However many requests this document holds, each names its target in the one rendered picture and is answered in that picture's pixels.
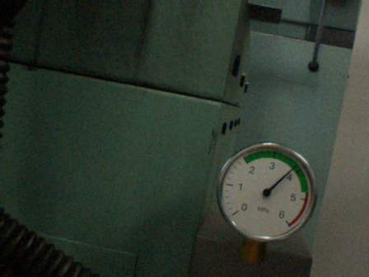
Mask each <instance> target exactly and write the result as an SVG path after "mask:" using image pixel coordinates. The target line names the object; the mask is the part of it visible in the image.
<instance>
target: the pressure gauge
mask: <svg viewBox="0 0 369 277"><path fill-rule="evenodd" d="M295 165H297V166H296V167H295V168H294V169H293V170H291V169H292V168H293V167H294V166H295ZM290 170H291V171H290ZM288 171H290V172H289V173H288V174H287V172H288ZM286 174H287V176H286V177H284V179H283V180H282V181H280V182H279V183H278V185H277V186H275V188H273V190H272V191H271V195H270V196H269V197H265V196H264V195H263V190H264V189H265V188H268V189H269V188H270V187H272V186H273V185H274V184H275V183H277V181H278V180H279V179H281V178H282V177H283V176H285V175H286ZM317 195H318V190H317V182H316V178H315V174H314V172H313V171H312V168H311V166H310V164H309V162H307V160H306V159H305V158H304V157H303V156H302V155H301V154H300V153H298V152H297V151H296V150H294V149H293V148H290V147H288V146H286V145H283V144H281V143H275V142H269V141H264V142H258V143H252V144H251V145H247V146H246V147H243V148H242V149H240V150H238V151H237V152H235V153H234V154H233V155H232V156H231V157H230V158H229V159H228V160H227V162H226V163H225V165H224V166H223V168H222V170H221V172H220V174H219V177H218V179H217V189H216V196H217V205H218V207H219V210H220V212H221V215H222V217H223V218H224V219H225V221H226V222H227V224H228V225H229V226H230V228H231V229H233V230H234V231H236V232H237V233H239V235H241V236H242V237H244V240H243V243H242V249H241V259H242V260H243V261H245V262H249V263H253V264H261V263H263V262H264V257H265V251H266V248H267V243H269V242H277V241H282V240H284V239H287V238H289V237H291V236H293V235H295V234H296V233H297V232H299V231H300V230H301V229H302V228H304V226H305V225H306V224H307V223H308V221H309V220H310V218H311V216H312V214H313V213H314V210H315V206H316V204H317Z"/></svg>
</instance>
